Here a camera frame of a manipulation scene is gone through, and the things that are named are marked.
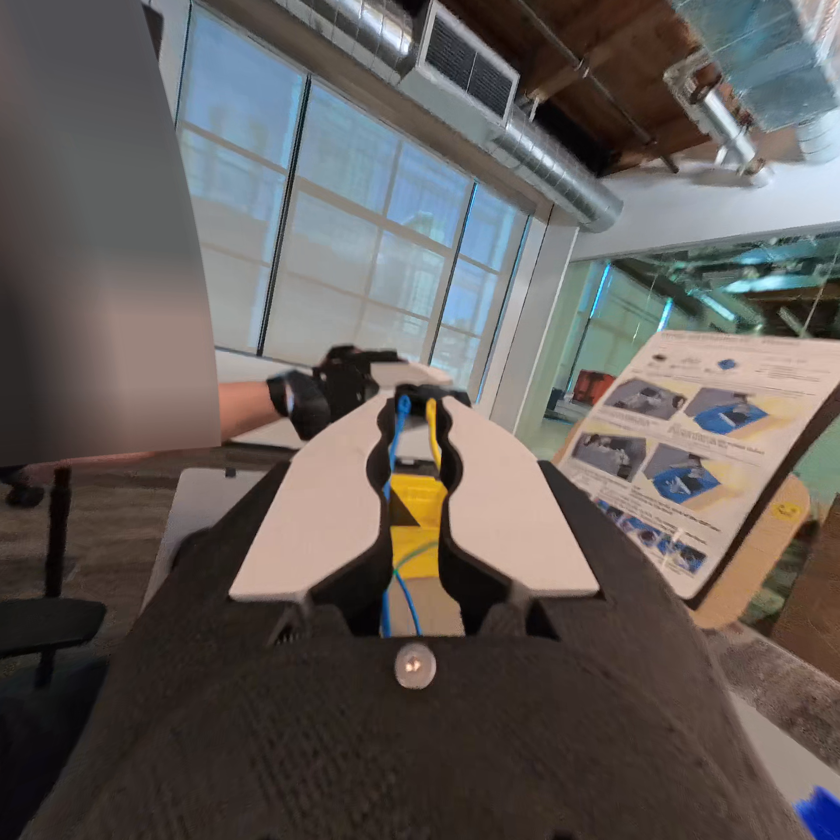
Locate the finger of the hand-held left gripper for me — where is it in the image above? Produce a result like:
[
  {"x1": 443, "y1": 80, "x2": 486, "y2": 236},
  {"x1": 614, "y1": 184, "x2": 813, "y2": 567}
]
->
[{"x1": 369, "y1": 361, "x2": 456, "y2": 396}]

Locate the black office chair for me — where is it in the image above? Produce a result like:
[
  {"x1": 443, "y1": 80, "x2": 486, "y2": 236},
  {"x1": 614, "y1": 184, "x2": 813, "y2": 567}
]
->
[{"x1": 0, "y1": 462, "x2": 109, "y2": 690}]

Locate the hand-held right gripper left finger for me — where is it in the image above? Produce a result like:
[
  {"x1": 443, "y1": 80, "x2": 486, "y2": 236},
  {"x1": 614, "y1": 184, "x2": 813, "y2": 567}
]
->
[{"x1": 228, "y1": 392, "x2": 399, "y2": 636}]

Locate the person's left hand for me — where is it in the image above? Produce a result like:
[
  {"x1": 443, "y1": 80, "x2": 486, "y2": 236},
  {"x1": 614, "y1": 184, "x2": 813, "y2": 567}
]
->
[{"x1": 264, "y1": 369, "x2": 333, "y2": 442}]

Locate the yellow plastic bin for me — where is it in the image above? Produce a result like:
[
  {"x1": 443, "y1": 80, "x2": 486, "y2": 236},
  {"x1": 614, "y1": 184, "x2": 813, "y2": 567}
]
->
[{"x1": 387, "y1": 474, "x2": 448, "y2": 580}]

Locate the printed instruction poster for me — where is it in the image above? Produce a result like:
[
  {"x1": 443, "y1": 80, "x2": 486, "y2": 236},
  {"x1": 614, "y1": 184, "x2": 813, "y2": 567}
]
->
[{"x1": 558, "y1": 331, "x2": 840, "y2": 601}]

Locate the blue plastic bin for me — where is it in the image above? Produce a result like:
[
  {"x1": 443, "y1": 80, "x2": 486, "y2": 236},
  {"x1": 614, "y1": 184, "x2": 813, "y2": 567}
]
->
[{"x1": 794, "y1": 784, "x2": 840, "y2": 840}]

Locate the white air vent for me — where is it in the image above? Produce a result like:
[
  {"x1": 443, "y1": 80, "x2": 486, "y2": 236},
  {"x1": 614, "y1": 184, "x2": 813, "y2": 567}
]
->
[{"x1": 400, "y1": 0, "x2": 521, "y2": 127}]

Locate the blue ethernet cable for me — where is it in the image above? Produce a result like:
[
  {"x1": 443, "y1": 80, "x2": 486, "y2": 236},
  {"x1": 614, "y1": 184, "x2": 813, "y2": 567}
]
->
[{"x1": 381, "y1": 394, "x2": 424, "y2": 639}]

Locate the person's left forearm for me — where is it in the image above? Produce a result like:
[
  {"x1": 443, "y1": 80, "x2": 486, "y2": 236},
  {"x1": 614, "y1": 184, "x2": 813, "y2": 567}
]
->
[{"x1": 217, "y1": 381, "x2": 280, "y2": 442}]

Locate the silver rectangular air duct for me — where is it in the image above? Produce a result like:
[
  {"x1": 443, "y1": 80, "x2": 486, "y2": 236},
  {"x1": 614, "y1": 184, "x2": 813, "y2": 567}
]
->
[{"x1": 663, "y1": 0, "x2": 840, "y2": 165}]

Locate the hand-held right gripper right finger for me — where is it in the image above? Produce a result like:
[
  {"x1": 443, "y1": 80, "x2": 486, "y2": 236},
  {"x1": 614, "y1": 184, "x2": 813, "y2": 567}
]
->
[{"x1": 436, "y1": 397, "x2": 601, "y2": 636}]

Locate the green ethernet cable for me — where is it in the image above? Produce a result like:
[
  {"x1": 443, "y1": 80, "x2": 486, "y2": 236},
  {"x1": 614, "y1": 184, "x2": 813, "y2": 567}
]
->
[{"x1": 391, "y1": 541, "x2": 437, "y2": 580}]

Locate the red storage box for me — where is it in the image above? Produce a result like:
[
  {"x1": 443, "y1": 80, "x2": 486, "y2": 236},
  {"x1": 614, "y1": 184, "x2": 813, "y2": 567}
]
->
[{"x1": 572, "y1": 369, "x2": 616, "y2": 406}]

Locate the silver round air duct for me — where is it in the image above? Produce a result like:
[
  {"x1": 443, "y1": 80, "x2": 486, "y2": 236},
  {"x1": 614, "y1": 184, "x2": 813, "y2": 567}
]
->
[{"x1": 276, "y1": 0, "x2": 624, "y2": 234}]

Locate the large window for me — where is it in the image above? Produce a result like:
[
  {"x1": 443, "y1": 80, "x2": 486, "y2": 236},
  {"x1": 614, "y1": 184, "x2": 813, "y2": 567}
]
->
[{"x1": 176, "y1": 0, "x2": 534, "y2": 395}]

